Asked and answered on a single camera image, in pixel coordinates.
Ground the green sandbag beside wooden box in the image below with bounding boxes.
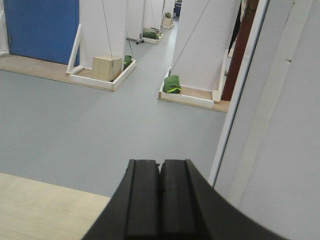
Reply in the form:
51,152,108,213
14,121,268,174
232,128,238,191
123,55,133,70

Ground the dark red wooden door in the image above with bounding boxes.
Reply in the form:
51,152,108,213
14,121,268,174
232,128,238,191
221,0,259,101

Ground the light wooden base platform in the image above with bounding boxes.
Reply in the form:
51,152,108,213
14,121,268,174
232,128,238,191
0,173,110,240

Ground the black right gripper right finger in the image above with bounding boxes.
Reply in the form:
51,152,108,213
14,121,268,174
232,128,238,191
160,159,283,240

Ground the blue door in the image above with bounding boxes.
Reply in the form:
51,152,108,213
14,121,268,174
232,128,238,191
3,0,80,65

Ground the far wooden box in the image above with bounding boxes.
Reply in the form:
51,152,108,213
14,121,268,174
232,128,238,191
92,55,122,82

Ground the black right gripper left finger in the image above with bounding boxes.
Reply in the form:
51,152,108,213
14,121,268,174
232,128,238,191
83,159,160,240

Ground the far green sandbag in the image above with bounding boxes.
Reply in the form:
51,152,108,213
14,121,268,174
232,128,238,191
162,75,182,94

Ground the white door frame post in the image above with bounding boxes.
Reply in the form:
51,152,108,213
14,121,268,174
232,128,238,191
209,0,320,240

